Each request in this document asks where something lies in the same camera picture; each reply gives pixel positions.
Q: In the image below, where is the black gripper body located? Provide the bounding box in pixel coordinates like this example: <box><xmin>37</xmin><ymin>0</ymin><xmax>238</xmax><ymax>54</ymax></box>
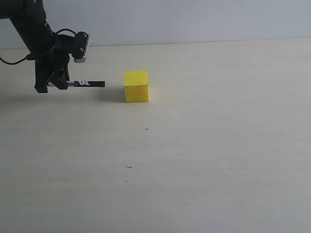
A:
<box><xmin>26</xmin><ymin>33</ymin><xmax>78</xmax><ymax>75</ymax></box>

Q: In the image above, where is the black and white marker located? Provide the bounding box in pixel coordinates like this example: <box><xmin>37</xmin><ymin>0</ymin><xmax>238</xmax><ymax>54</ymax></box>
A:
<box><xmin>48</xmin><ymin>81</ymin><xmax>105</xmax><ymax>88</ymax></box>

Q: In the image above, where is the yellow cube block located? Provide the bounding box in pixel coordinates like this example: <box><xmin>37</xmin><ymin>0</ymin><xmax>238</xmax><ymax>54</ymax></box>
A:
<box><xmin>124</xmin><ymin>70</ymin><xmax>149</xmax><ymax>103</ymax></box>

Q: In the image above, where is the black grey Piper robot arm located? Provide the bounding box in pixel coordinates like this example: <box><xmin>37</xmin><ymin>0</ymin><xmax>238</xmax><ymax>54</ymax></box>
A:
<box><xmin>0</xmin><ymin>0</ymin><xmax>73</xmax><ymax>93</ymax></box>

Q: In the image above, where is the black camera cable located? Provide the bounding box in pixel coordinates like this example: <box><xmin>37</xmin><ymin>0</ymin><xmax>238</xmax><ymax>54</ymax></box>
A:
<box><xmin>0</xmin><ymin>28</ymin><xmax>76</xmax><ymax>65</ymax></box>

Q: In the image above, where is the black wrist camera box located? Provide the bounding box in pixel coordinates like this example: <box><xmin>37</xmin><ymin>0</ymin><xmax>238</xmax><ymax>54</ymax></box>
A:
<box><xmin>72</xmin><ymin>32</ymin><xmax>90</xmax><ymax>63</ymax></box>

